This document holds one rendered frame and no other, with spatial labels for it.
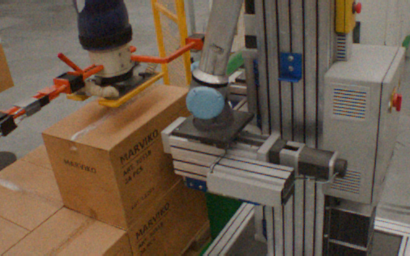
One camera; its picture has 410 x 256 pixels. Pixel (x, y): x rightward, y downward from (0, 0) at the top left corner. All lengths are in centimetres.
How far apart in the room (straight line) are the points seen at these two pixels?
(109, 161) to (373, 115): 98
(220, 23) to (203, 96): 22
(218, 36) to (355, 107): 49
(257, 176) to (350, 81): 42
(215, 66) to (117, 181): 72
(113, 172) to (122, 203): 16
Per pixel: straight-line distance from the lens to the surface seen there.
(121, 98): 185
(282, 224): 193
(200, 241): 256
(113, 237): 197
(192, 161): 169
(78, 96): 197
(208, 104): 137
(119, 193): 187
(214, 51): 133
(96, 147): 180
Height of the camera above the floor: 179
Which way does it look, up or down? 28 degrees down
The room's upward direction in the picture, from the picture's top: 7 degrees counter-clockwise
